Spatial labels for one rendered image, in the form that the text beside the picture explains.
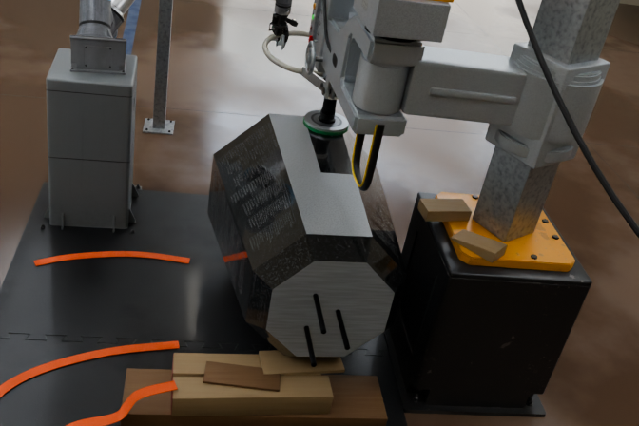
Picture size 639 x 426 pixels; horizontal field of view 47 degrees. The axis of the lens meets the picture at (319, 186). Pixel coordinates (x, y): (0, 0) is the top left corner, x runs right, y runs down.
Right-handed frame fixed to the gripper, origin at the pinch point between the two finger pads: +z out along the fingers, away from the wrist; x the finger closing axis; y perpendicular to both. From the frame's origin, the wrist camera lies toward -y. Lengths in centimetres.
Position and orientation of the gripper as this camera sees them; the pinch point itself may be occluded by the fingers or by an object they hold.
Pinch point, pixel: (280, 45)
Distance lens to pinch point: 428.8
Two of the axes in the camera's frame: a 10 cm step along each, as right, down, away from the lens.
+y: -7.6, 2.7, -6.0
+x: 6.4, 5.2, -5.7
